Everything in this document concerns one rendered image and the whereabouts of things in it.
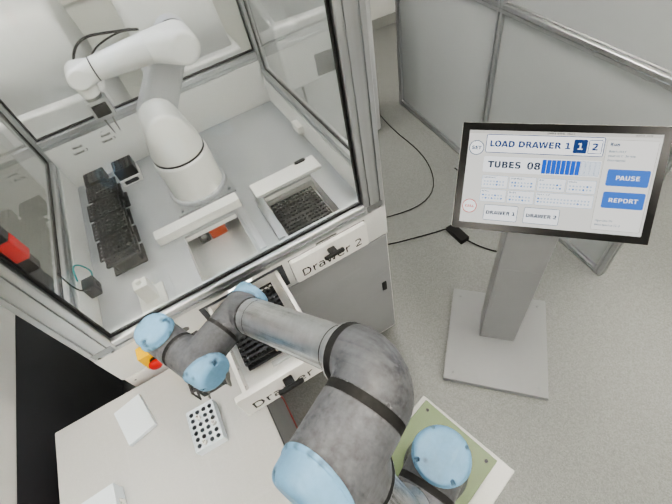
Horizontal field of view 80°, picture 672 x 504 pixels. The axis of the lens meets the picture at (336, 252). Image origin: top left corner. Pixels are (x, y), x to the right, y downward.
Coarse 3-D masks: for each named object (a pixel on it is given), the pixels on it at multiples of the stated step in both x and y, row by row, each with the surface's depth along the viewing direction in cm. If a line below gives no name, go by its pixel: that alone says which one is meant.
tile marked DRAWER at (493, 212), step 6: (486, 204) 119; (492, 204) 118; (486, 210) 119; (492, 210) 119; (498, 210) 118; (504, 210) 118; (510, 210) 117; (516, 210) 117; (486, 216) 120; (492, 216) 119; (498, 216) 118; (504, 216) 118; (510, 216) 118; (516, 216) 117
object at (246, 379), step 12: (264, 276) 132; (276, 276) 131; (264, 288) 135; (276, 288) 135; (288, 300) 132; (240, 360) 121; (288, 360) 119; (240, 372) 116; (252, 372) 118; (264, 372) 118; (240, 384) 110; (252, 384) 116
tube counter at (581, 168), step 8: (528, 160) 113; (536, 160) 112; (544, 160) 112; (552, 160) 111; (560, 160) 110; (568, 160) 110; (576, 160) 109; (584, 160) 109; (528, 168) 113; (536, 168) 113; (544, 168) 112; (552, 168) 111; (560, 168) 111; (568, 168) 110; (576, 168) 110; (584, 168) 109; (592, 168) 109; (584, 176) 110; (592, 176) 109
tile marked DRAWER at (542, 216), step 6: (528, 210) 116; (534, 210) 115; (540, 210) 115; (546, 210) 114; (552, 210) 114; (558, 210) 113; (528, 216) 116; (534, 216) 116; (540, 216) 115; (546, 216) 115; (552, 216) 114; (558, 216) 114; (522, 222) 117; (528, 222) 116; (534, 222) 116; (540, 222) 115; (546, 222) 115; (552, 222) 114
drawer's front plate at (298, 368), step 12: (300, 360) 108; (276, 372) 107; (288, 372) 107; (300, 372) 111; (312, 372) 114; (264, 384) 106; (276, 384) 108; (240, 396) 105; (252, 396) 106; (264, 396) 109; (276, 396) 113; (252, 408) 110
